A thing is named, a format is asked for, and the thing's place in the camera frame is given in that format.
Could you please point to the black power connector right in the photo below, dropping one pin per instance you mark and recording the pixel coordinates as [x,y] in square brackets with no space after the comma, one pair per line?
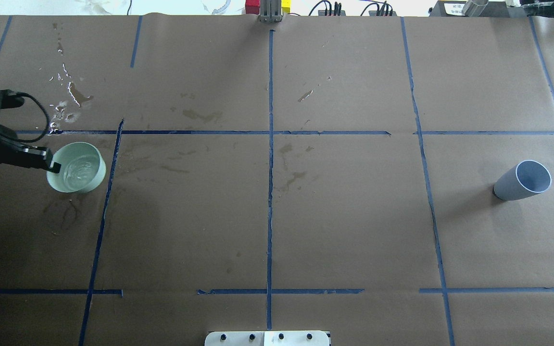
[376,8]

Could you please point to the blue plastic cup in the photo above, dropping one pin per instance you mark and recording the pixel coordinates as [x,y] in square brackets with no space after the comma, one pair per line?
[527,179]

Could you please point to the mint green bowl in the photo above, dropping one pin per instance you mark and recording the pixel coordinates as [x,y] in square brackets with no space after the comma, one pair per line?
[82,168]

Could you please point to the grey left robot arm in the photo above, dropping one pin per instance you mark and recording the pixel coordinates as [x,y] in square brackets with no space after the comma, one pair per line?
[14,153]

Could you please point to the yellow block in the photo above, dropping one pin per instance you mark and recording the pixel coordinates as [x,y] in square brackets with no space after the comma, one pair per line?
[286,6]

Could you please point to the black power connector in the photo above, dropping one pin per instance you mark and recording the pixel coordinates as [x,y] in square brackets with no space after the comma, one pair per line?
[327,8]
[376,8]

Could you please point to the aluminium camera post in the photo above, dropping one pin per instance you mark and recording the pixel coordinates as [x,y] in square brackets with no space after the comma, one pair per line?
[270,11]

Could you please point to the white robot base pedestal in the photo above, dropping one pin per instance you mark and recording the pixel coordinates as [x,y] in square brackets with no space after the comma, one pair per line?
[268,338]

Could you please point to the red block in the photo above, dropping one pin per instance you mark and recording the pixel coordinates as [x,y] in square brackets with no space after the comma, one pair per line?
[252,7]

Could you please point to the black power connector left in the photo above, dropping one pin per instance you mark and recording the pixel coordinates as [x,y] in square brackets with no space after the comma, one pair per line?
[327,8]

